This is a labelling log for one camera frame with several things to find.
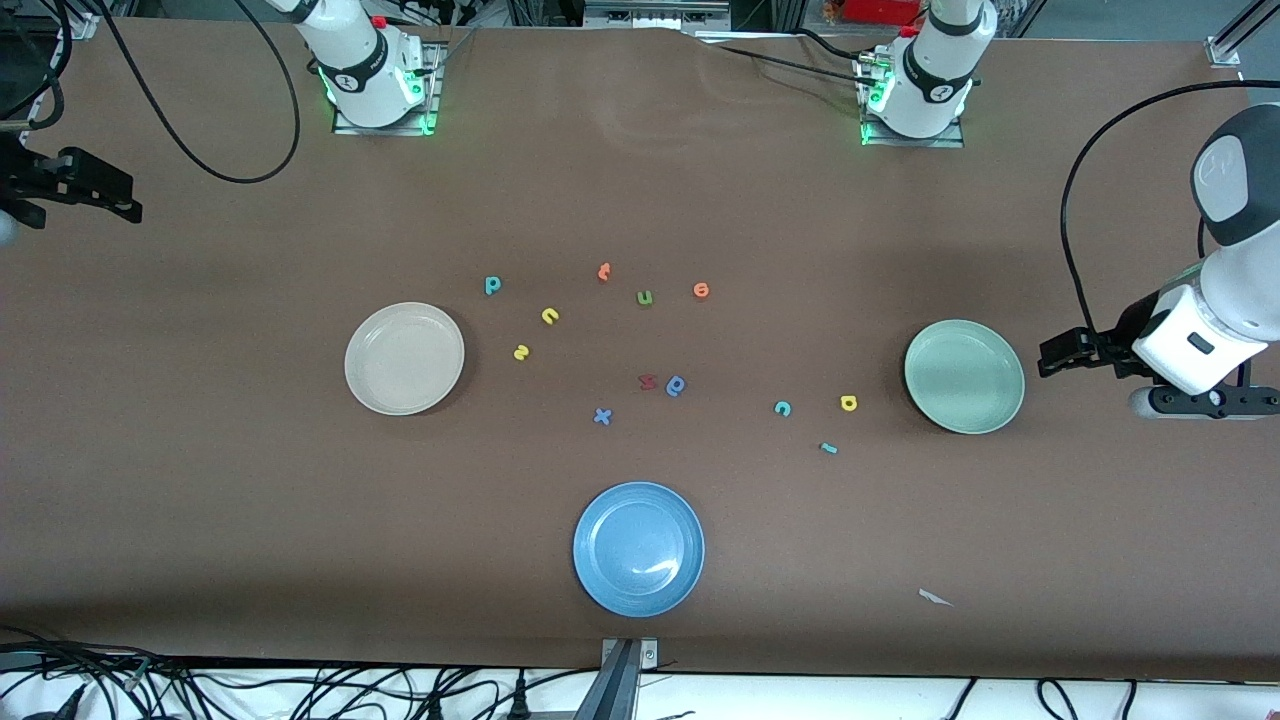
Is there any green round plate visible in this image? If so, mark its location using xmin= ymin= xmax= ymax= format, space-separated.
xmin=904 ymin=319 xmax=1026 ymax=435

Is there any brown table cover sheet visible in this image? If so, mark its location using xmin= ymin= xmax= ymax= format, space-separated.
xmin=0 ymin=15 xmax=1280 ymax=683

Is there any beige round plate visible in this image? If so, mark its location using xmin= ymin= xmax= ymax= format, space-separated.
xmin=344 ymin=302 xmax=466 ymax=416

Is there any red box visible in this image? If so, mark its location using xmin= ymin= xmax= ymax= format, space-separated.
xmin=845 ymin=0 xmax=921 ymax=26

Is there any blue round plate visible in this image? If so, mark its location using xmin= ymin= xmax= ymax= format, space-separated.
xmin=573 ymin=482 xmax=706 ymax=618

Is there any aluminium table edge rail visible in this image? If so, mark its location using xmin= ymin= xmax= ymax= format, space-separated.
xmin=0 ymin=35 xmax=61 ymax=131

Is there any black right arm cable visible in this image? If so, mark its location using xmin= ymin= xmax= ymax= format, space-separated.
xmin=95 ymin=0 xmax=301 ymax=185

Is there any black floor cable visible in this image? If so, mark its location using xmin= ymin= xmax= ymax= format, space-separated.
xmin=1035 ymin=678 xmax=1136 ymax=720
xmin=0 ymin=625 xmax=331 ymax=720

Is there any black base cable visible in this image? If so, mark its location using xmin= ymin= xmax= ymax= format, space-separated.
xmin=695 ymin=38 xmax=886 ymax=86
xmin=795 ymin=28 xmax=876 ymax=61

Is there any aluminium frame profile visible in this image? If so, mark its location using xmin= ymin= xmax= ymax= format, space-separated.
xmin=585 ymin=0 xmax=731 ymax=31

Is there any grey camera mount bar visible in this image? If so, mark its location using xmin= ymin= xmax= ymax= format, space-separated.
xmin=575 ymin=640 xmax=641 ymax=720

